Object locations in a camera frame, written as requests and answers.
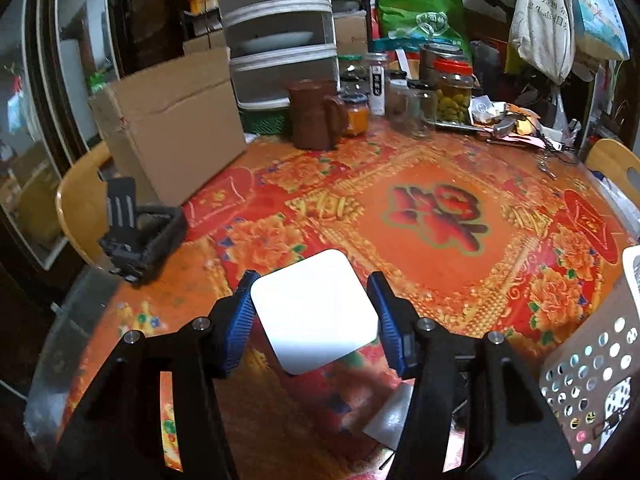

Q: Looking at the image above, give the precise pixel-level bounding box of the dark glass door cabinet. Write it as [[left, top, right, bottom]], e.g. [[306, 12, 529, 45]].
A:
[[0, 0, 131, 271]]

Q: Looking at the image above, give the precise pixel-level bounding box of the red printed tablecloth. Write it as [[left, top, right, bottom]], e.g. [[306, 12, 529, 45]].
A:
[[60, 125, 640, 480]]

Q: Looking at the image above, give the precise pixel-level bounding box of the large cardboard box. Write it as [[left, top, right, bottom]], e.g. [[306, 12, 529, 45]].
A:
[[89, 47, 249, 206]]

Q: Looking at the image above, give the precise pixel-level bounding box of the white bottle black label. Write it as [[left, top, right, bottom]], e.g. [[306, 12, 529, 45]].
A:
[[367, 63, 388, 117]]

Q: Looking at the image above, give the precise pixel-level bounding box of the white canvas tote bag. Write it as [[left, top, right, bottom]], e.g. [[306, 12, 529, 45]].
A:
[[507, 0, 576, 85]]

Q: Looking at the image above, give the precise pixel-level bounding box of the green plastic crate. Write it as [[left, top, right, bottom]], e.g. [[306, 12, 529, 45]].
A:
[[239, 108, 292, 136]]

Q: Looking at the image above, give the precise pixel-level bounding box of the black phone holder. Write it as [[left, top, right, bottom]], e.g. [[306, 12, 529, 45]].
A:
[[98, 176, 188, 288]]

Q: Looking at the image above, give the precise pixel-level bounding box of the green shopping bag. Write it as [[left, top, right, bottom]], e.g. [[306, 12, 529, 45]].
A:
[[375, 0, 473, 61]]

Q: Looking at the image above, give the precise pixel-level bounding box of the empty glass jar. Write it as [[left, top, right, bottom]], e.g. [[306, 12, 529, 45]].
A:
[[406, 80, 437, 138]]

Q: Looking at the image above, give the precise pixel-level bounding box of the small cardboard box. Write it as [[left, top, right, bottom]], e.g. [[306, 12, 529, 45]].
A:
[[182, 30, 228, 56], [332, 12, 371, 56]]

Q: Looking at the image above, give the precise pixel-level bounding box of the metal tray with clutter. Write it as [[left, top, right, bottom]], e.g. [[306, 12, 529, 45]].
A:
[[435, 95, 546, 143]]

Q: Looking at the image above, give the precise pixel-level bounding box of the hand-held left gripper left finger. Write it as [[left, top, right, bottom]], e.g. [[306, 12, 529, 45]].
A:
[[50, 269, 261, 480]]

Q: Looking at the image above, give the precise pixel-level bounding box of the small orange jar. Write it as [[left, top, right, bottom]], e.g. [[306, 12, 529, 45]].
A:
[[341, 92, 371, 137]]

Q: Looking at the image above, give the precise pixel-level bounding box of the white perforated plastic basket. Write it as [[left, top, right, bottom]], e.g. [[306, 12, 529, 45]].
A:
[[539, 245, 640, 471]]

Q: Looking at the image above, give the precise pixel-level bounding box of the clear plastic bag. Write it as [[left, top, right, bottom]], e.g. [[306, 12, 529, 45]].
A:
[[550, 90, 583, 146]]

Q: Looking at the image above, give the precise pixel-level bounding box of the dark lid glass jar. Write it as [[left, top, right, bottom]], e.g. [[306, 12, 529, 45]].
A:
[[419, 42, 463, 86]]

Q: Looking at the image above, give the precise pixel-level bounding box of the red lid olive jar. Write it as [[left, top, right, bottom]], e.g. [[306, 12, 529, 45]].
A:
[[434, 57, 474, 125]]

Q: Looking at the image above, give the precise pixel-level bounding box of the large white cube charger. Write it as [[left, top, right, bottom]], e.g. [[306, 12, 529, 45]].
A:
[[250, 249, 379, 376]]

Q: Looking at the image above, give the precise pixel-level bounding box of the brown ceramic mug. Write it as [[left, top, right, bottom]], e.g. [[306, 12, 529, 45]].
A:
[[287, 79, 349, 151]]

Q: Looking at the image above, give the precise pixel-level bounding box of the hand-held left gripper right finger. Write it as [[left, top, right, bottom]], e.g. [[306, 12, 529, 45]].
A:
[[366, 271, 581, 480]]

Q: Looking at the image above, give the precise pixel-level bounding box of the wooden chair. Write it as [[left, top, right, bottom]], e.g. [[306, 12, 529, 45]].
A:
[[585, 138, 640, 201], [55, 142, 131, 266]]

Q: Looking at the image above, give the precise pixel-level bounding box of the blue printed tote bag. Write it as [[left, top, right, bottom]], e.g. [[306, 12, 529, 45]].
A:
[[562, 0, 630, 61]]

